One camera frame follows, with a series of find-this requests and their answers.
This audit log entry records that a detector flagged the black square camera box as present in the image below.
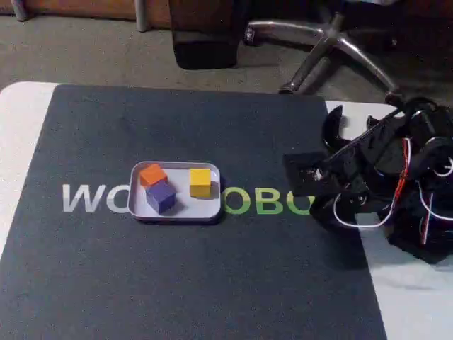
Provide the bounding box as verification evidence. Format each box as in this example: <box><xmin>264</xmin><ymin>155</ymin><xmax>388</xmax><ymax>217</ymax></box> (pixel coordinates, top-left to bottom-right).
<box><xmin>282</xmin><ymin>151</ymin><xmax>332</xmax><ymax>198</ymax></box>

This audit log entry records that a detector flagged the orange cube block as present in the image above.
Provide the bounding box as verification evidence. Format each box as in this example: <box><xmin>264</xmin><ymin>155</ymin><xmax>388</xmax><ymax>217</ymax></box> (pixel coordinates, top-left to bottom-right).
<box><xmin>138</xmin><ymin>163</ymin><xmax>168</xmax><ymax>188</ymax></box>

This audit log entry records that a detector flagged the white rectangular tray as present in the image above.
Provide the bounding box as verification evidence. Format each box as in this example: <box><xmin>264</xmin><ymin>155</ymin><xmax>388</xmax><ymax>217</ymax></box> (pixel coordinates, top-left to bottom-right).
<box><xmin>129</xmin><ymin>161</ymin><xmax>224</xmax><ymax>225</ymax></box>

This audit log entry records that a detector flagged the dark mat with printed letters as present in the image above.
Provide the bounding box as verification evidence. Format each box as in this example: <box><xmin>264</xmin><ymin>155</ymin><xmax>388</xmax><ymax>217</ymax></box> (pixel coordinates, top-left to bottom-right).
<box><xmin>0</xmin><ymin>84</ymin><xmax>389</xmax><ymax>340</ymax></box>

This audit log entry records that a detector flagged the black bin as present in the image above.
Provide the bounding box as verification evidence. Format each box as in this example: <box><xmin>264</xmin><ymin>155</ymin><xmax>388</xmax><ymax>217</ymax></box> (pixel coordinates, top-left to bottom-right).
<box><xmin>168</xmin><ymin>0</ymin><xmax>249</xmax><ymax>71</ymax></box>

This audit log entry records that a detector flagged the purple cube block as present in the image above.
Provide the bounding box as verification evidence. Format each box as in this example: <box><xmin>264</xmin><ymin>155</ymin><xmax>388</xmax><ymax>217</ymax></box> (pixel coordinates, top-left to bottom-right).
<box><xmin>145</xmin><ymin>180</ymin><xmax>178</xmax><ymax>216</ymax></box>

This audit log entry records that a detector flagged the white cable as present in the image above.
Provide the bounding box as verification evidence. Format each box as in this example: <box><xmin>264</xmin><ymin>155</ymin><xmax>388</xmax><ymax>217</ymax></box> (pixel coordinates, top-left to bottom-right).
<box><xmin>332</xmin><ymin>194</ymin><xmax>394</xmax><ymax>229</ymax></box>
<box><xmin>416</xmin><ymin>176</ymin><xmax>453</xmax><ymax>245</ymax></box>

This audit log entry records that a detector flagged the yellow cube block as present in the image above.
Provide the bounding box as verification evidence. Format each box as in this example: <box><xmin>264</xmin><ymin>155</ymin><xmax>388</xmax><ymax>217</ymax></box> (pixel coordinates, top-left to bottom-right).
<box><xmin>188</xmin><ymin>168</ymin><xmax>213</xmax><ymax>198</ymax></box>

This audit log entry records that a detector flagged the red cable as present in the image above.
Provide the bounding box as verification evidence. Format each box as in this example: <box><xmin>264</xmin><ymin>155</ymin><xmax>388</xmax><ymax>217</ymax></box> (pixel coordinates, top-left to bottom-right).
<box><xmin>395</xmin><ymin>137</ymin><xmax>413</xmax><ymax>200</ymax></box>

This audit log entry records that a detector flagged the grey metal leg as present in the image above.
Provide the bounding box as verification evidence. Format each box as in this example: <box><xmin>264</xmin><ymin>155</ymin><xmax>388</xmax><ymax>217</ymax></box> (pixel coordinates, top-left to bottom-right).
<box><xmin>13</xmin><ymin>0</ymin><xmax>28</xmax><ymax>21</ymax></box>
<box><xmin>135</xmin><ymin>0</ymin><xmax>152</xmax><ymax>33</ymax></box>

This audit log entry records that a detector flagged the chrome office chair base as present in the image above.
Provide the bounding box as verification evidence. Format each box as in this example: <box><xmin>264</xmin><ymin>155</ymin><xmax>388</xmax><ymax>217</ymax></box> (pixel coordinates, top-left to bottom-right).
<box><xmin>243</xmin><ymin>9</ymin><xmax>403</xmax><ymax>97</ymax></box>

